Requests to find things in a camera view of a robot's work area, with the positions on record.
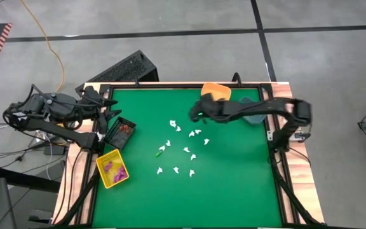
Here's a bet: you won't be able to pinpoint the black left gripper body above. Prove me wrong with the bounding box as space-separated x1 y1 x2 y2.
80 85 108 121

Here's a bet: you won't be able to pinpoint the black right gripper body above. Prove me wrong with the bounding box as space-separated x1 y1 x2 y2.
197 94 227 124

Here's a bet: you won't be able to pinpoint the grey arm base box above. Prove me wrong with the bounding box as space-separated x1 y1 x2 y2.
292 131 311 142

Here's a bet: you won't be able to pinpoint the yellow plastic tub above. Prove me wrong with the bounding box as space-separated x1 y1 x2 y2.
201 81 233 102

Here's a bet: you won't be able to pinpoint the black mesh basket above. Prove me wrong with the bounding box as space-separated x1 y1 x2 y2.
102 116 137 151

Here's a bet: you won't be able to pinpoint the black computer case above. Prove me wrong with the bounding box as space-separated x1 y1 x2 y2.
76 50 160 94

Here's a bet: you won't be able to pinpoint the blue-grey plastic tub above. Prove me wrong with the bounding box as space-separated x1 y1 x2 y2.
239 96 268 126

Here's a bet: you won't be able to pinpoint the yellow mesh basket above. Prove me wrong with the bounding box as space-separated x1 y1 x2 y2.
95 148 130 190

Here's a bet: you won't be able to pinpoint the green table mat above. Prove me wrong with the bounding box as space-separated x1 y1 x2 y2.
92 88 282 228

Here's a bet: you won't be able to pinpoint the black floor bar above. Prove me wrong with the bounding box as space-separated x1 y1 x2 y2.
0 165 60 193

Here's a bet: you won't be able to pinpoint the yellow hanging cable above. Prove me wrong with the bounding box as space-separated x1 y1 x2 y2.
20 0 66 93

